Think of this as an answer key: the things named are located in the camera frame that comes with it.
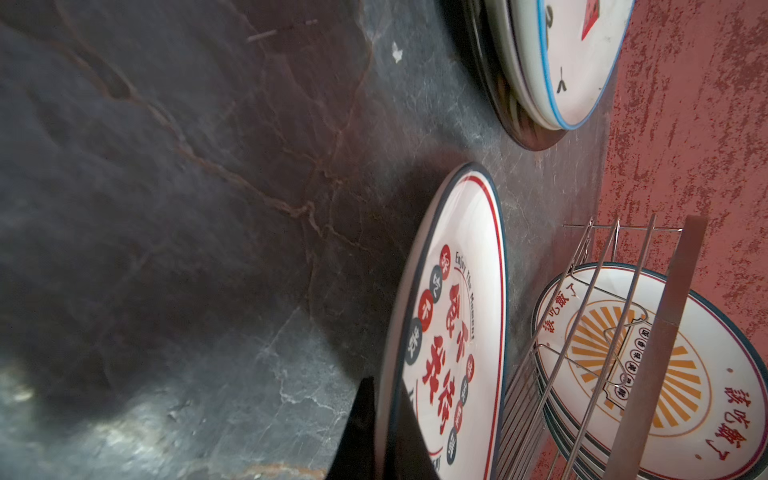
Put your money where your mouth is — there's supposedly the metal wire dish rack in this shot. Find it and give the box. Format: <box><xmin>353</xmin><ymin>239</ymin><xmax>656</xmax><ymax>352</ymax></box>
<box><xmin>491</xmin><ymin>214</ymin><xmax>710</xmax><ymax>480</ymax></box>

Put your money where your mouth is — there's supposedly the orange sunburst plate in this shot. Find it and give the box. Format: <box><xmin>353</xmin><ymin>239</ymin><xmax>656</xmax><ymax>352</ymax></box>
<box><xmin>543</xmin><ymin>387</ymin><xmax>609</xmax><ymax>479</ymax></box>
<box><xmin>556</xmin><ymin>263</ymin><xmax>767</xmax><ymax>479</ymax></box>

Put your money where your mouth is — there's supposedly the watermelon print white plate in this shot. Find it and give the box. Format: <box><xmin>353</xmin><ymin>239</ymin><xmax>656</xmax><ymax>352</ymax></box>
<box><xmin>510</xmin><ymin>0</ymin><xmax>635</xmax><ymax>130</ymax></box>

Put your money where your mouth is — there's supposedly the dark rimmed patterned plate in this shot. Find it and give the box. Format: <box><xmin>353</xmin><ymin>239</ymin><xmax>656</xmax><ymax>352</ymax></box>
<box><xmin>462</xmin><ymin>1</ymin><xmax>566</xmax><ymax>152</ymax></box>

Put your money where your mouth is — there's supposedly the red character white plate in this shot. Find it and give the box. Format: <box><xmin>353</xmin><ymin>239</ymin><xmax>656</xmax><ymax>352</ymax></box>
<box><xmin>374</xmin><ymin>162</ymin><xmax>508</xmax><ymax>479</ymax></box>

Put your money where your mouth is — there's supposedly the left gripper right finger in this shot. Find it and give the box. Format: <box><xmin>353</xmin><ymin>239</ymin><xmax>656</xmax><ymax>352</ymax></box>
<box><xmin>386</xmin><ymin>389</ymin><xmax>439</xmax><ymax>480</ymax></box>

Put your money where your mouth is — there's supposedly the white leaf pattern plate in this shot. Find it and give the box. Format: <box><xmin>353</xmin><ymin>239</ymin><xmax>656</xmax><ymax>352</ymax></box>
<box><xmin>484</xmin><ymin>0</ymin><xmax>559</xmax><ymax>131</ymax></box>

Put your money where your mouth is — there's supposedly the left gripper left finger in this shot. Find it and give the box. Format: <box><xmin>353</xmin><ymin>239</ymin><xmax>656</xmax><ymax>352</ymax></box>
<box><xmin>325</xmin><ymin>377</ymin><xmax>376</xmax><ymax>480</ymax></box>

